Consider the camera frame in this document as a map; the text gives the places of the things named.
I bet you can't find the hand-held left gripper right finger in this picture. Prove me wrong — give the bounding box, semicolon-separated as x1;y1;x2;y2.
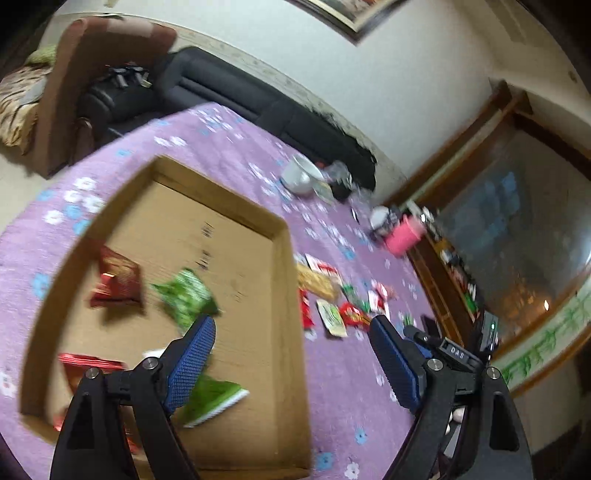
368;315;534;480

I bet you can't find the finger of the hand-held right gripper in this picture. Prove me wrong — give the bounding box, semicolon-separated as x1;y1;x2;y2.
403;325;435;358

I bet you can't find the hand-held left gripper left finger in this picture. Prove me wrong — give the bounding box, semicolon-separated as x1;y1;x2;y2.
50;315;217;480

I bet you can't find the solid green snack packet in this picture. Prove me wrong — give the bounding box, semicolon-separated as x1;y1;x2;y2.
178;374;250;429

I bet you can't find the red and white candy packet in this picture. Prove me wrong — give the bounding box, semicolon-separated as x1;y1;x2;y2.
367;281;391;319

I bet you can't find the bright red snack packet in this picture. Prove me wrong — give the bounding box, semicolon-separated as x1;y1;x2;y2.
339;302;372;328

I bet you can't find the green twisted candy wrapper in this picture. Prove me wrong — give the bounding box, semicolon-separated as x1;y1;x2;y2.
151;268;221;335

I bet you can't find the pale green clear snack packet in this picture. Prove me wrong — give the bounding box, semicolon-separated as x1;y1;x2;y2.
316;299;348;339

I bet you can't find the small red snack packet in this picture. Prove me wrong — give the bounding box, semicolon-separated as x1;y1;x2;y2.
299;288;315;330

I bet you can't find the dark red snack packet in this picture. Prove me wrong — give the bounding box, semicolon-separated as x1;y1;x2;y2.
89;246;144;309

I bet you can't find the shallow cardboard box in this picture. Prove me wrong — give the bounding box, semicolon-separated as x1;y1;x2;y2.
18;154;312;480

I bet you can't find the white and red snack packet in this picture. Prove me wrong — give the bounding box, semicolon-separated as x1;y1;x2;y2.
305;253;345;287

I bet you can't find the long golden snack packet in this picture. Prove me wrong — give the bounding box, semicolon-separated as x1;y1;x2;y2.
295;263;338;301

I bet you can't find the shiny red snack packet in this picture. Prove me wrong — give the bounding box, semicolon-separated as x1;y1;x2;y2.
53;353;141;455

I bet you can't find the purple floral tablecloth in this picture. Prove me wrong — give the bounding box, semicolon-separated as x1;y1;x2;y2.
0;102;439;480

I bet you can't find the low wooden shelf unit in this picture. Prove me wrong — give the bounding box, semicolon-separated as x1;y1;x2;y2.
406;203;485;333

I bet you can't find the pink basket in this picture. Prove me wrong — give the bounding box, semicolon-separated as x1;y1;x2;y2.
385;215;424;257

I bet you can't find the white round container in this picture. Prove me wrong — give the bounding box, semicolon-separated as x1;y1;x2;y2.
369;205;393;232

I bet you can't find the wooden framed glass panel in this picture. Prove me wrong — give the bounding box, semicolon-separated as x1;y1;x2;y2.
438;83;591;398

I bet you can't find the white cup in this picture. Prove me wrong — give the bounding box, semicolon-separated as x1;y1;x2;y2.
281;154;326;195

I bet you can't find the dark cloth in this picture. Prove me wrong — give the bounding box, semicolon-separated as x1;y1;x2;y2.
311;107;377;162

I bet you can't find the black sofa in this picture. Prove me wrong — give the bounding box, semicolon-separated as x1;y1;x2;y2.
76;46;377;190

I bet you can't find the black metal tool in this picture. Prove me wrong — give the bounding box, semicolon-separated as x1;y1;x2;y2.
95;62;151;90

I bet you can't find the brown armchair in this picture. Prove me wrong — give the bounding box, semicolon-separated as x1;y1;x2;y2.
32;17;178;178

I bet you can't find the patterned brown blanket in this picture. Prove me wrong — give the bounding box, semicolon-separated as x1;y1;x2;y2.
0;65;49;148

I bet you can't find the green pillow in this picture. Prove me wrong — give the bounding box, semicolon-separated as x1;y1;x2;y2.
25;45;58;65

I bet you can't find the framed wall picture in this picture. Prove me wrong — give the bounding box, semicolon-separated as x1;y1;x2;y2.
288;0;411;42

